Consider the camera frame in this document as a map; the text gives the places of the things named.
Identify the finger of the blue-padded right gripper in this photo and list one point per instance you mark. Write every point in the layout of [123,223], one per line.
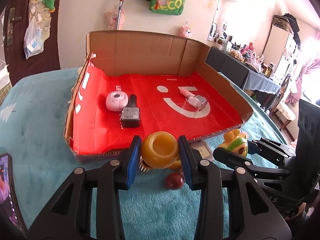
[232,160]
[270,149]

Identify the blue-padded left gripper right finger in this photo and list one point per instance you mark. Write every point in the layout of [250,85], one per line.
[251,213]

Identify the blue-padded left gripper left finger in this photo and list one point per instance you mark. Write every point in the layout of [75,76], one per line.
[67,215]

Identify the green avocado toy figure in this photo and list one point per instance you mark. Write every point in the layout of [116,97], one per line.
[236,142]

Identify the brown square compact case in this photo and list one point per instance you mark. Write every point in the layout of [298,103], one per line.
[204,149]

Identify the glitter bottle with red cap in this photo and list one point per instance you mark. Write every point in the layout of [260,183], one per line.
[175,180]

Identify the pink nail polish bottle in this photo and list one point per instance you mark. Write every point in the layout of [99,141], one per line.
[197,101]

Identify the amber ring holder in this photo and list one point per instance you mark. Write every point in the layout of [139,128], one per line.
[159,150]
[176,165]

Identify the studded black gold cup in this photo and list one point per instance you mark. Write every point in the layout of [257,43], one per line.
[143,166]

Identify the black nail polish bottle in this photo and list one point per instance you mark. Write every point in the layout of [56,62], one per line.
[130,116]

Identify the pink round Melody case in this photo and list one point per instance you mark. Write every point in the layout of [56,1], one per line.
[116,101]

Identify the clear plastic cup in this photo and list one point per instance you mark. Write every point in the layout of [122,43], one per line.
[191,106]

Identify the dark side table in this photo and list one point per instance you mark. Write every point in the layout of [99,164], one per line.
[239,73]

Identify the black smartphone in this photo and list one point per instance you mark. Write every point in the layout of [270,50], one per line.
[9,202]

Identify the cardboard box with red liner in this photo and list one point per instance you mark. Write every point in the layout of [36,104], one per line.
[154,67]

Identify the pink plush toy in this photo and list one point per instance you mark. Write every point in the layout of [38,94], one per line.
[111,19]
[185,32]

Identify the hanging plastic bag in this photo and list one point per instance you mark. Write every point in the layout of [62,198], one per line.
[33,41]

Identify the orange-capped stick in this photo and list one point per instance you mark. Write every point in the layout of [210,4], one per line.
[119,16]

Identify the beige hanging organizer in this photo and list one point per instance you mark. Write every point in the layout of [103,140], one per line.
[42,15]

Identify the dark brown door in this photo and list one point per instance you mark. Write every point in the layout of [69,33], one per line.
[17,65]

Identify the door handle plate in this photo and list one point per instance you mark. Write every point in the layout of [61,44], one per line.
[10,25]

